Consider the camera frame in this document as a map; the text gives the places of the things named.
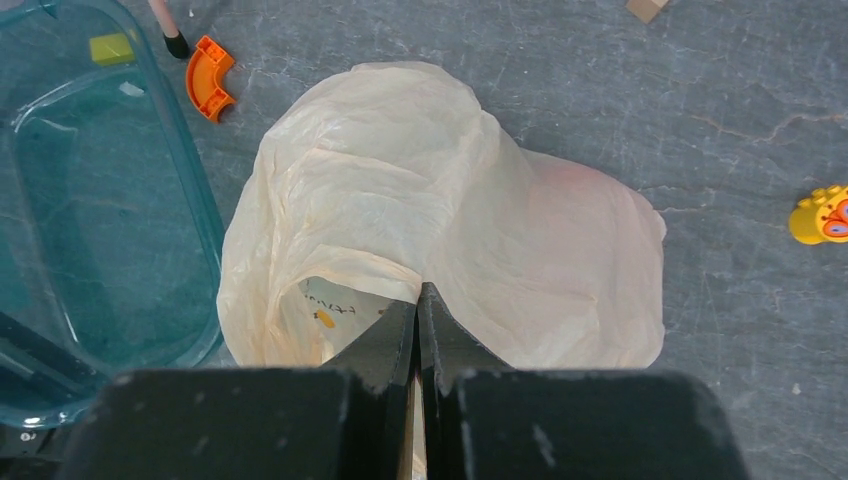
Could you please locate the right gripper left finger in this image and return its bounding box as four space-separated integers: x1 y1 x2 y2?
325 301 416 479

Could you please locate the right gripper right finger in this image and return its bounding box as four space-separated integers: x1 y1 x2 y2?
417 282 511 479

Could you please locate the translucent cream plastic bag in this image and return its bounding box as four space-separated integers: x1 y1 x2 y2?
217 62 666 369

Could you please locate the teal plastic tray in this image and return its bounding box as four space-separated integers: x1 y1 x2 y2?
1 1 223 429

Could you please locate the orange curved toy block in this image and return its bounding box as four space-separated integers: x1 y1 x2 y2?
185 35 236 123

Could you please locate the small wooden cube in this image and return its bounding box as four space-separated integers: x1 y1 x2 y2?
626 0 669 24

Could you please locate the yellow butterfly toy block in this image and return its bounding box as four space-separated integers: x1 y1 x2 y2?
788 185 847 245

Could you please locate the yellow green block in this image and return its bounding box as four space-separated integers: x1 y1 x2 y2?
89 33 136 66

